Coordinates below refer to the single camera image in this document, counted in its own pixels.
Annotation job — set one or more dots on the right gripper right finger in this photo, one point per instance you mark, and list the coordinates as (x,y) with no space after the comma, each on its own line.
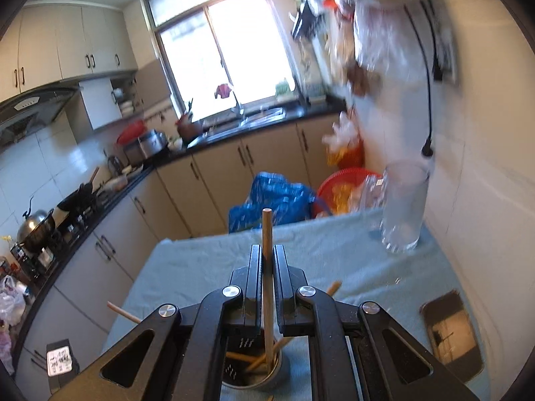
(357,352)

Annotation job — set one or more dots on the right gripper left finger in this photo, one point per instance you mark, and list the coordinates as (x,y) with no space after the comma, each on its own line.
(174,353)

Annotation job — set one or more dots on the wooden chopstick one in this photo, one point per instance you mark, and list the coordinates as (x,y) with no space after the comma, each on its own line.
(279,345)

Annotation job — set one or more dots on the wooden chopstick three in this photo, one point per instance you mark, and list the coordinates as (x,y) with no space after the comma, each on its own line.
(267,287)

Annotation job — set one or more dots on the wooden chopstick four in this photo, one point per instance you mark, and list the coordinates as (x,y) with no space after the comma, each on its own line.
(241,357)

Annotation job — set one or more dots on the wooden chopstick two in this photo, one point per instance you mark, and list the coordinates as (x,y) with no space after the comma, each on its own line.
(123,313)

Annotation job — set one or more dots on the kitchen window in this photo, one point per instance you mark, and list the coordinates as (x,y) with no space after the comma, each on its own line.
(211,46)

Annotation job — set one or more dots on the dark grey utensil holder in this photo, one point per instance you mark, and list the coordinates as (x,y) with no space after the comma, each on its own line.
(234,375)

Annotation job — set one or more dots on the grey-blue table cloth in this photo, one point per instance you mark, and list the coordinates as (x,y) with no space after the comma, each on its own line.
(333,248)

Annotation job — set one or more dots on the black smartphone brown case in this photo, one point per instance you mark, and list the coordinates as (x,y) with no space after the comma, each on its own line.
(452,335)

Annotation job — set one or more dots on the clear glass mug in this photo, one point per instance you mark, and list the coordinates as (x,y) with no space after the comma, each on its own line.
(392,204)

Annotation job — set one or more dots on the red plastic basin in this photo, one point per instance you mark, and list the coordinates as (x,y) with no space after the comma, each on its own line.
(341,192)

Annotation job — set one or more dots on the blue plastic bag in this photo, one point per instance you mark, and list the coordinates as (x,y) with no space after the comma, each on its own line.
(289,202)

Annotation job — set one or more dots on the steel kettle pot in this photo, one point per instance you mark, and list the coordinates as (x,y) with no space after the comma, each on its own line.
(36,230)

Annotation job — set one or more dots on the silver rice cooker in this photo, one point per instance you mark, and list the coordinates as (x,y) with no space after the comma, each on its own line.
(148,145)

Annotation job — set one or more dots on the sink faucet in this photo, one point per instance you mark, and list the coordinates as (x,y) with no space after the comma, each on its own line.
(238,109)

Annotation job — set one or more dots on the range hood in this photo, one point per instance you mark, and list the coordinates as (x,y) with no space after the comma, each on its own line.
(26,115)

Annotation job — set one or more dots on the white upper cabinets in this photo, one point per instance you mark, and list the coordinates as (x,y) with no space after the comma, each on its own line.
(51,43)

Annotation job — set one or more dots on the hanging plastic bags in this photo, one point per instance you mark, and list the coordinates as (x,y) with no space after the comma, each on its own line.
(366,42)

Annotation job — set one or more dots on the black power cable plug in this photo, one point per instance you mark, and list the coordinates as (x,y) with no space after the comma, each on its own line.
(432,70)

